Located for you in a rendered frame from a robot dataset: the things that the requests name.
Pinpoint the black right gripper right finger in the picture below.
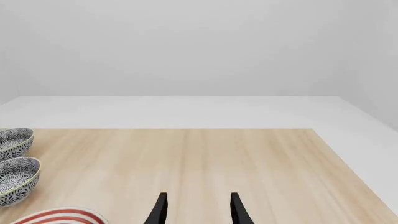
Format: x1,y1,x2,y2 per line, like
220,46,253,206
230,192,256,224

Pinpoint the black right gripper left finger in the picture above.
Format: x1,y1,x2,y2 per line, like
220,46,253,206
142,192,169,224

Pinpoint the white plate with red rings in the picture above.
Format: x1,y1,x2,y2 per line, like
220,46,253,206
11,205,109,224

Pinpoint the black white patterned bowl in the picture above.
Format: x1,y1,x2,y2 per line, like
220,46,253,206
0,157,42,207
0,127,34,161

